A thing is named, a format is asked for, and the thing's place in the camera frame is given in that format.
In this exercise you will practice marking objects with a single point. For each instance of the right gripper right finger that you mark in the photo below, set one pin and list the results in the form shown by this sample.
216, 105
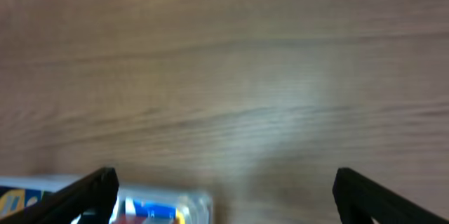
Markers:
360, 200

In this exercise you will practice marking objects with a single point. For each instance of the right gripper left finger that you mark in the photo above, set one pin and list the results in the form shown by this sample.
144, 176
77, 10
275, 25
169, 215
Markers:
91, 198

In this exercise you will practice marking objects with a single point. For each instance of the blue VapoDrops box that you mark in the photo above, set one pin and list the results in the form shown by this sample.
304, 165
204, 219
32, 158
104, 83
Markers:
15, 199

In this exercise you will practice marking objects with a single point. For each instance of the clear plastic container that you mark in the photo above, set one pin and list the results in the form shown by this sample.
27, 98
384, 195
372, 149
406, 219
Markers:
196, 206

